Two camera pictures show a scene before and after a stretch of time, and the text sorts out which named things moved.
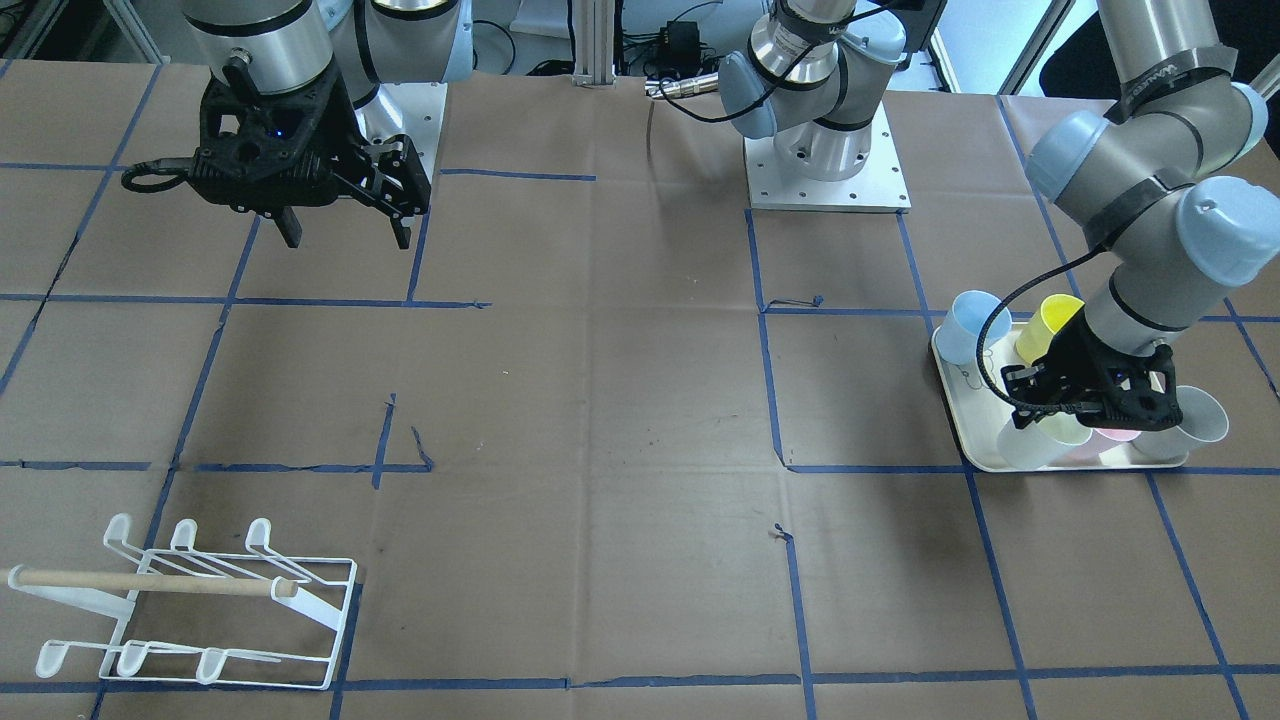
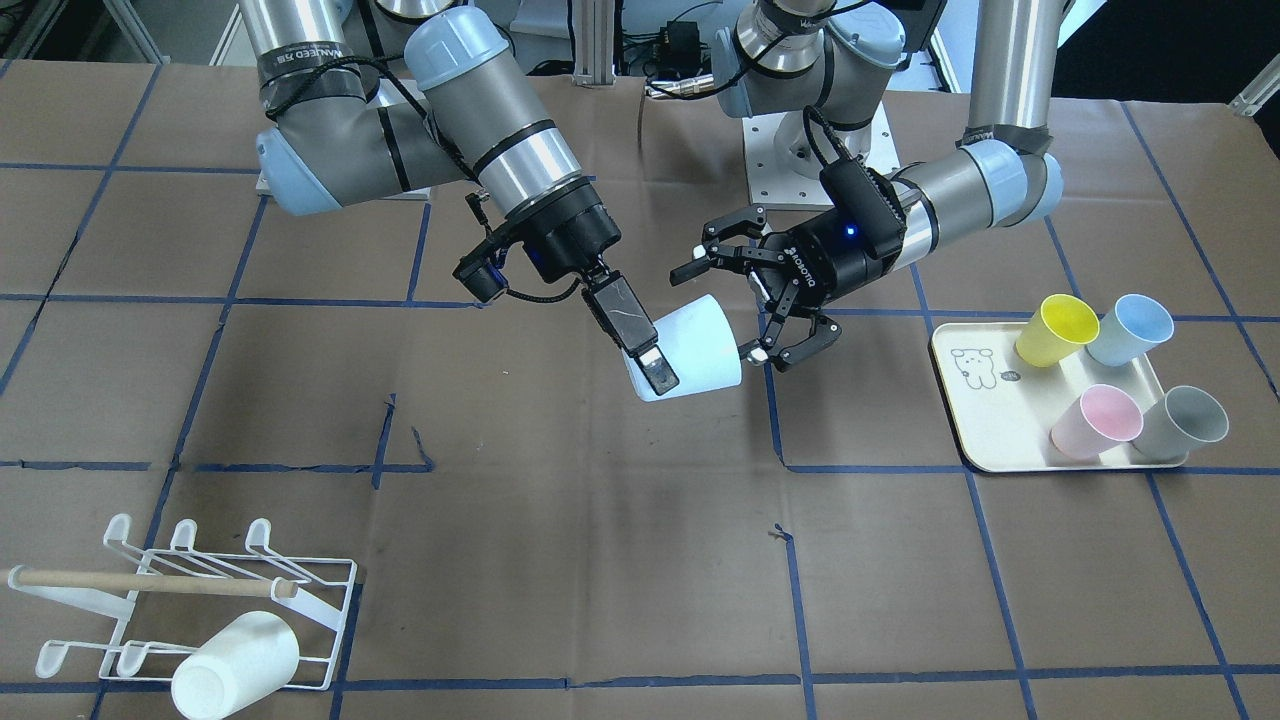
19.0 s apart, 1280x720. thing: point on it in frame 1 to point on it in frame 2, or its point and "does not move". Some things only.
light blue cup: x=956 y=340 to x=700 y=345
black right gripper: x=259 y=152 to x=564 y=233
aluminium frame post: x=594 y=28 does not move
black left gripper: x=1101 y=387 to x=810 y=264
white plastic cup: x=1044 y=443 to x=253 y=658
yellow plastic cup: x=1036 y=338 does not move
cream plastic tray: x=978 y=401 does not move
